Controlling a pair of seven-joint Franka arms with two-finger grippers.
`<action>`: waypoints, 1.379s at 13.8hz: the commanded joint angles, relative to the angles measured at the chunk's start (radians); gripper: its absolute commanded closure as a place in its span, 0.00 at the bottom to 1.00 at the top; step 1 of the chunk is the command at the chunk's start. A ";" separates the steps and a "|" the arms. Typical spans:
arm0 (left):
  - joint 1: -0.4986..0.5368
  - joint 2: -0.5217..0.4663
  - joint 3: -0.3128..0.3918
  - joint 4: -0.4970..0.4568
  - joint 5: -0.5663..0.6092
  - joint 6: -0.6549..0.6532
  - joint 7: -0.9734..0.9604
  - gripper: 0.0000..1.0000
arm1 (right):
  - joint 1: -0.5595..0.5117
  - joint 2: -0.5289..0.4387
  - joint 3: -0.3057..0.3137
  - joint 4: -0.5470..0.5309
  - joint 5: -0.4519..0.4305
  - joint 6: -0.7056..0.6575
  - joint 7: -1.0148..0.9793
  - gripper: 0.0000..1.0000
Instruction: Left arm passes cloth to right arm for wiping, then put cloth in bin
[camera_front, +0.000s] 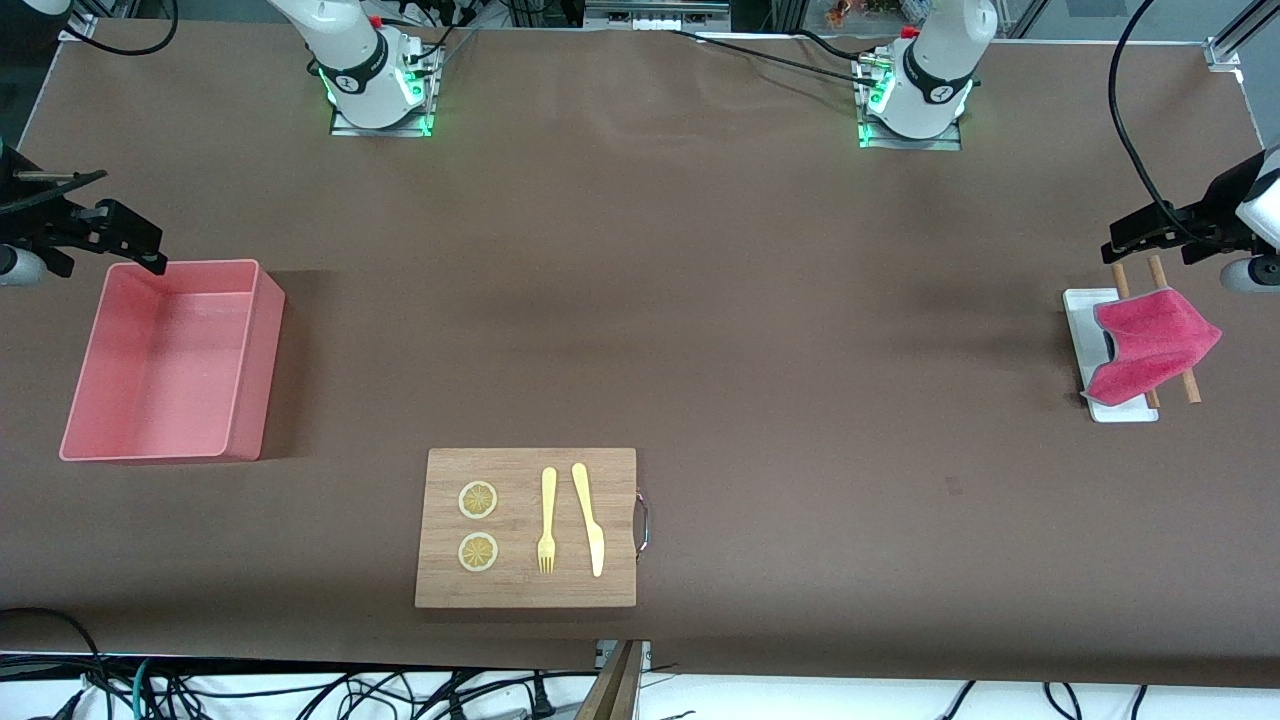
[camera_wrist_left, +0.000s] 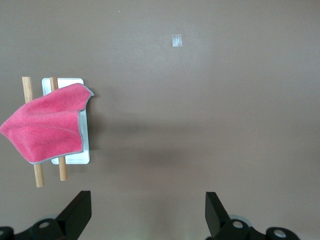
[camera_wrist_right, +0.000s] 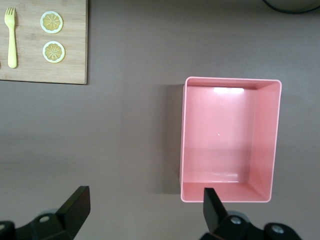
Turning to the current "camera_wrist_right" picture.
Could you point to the pink plastic bin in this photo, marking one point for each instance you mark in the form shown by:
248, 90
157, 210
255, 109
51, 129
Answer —
220, 140

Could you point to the wooden cutting board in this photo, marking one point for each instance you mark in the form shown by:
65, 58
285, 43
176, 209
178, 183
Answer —
30, 72

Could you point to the yellow plastic fork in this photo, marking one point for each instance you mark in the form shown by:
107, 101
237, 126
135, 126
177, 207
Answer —
11, 45

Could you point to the lemon slice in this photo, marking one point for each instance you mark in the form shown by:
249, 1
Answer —
51, 22
53, 52

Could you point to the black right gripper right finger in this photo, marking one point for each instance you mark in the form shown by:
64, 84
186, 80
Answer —
215, 215

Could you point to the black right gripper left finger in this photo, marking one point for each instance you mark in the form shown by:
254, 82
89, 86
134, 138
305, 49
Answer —
72, 215

